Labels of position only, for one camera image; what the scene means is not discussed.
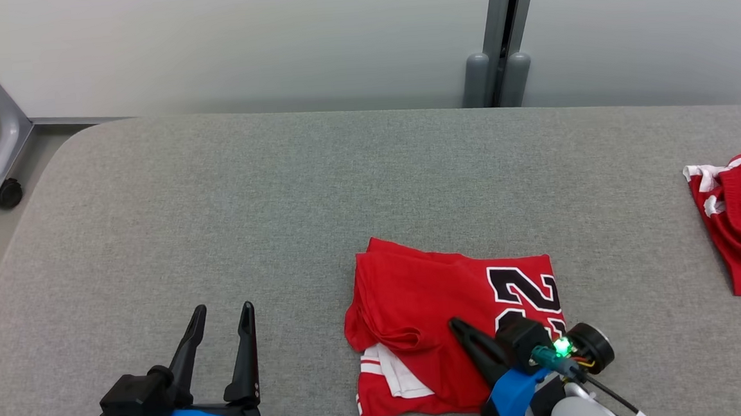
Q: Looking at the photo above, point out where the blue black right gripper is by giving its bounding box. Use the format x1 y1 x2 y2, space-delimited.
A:
448 307 619 416

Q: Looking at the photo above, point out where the teal right cable connector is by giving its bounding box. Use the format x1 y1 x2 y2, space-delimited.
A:
529 340 582 380

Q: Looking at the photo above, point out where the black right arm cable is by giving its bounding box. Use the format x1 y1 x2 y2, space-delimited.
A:
575 370 643 416

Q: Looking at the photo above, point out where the grey partition post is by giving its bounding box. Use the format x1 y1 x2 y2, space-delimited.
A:
457 0 548 110

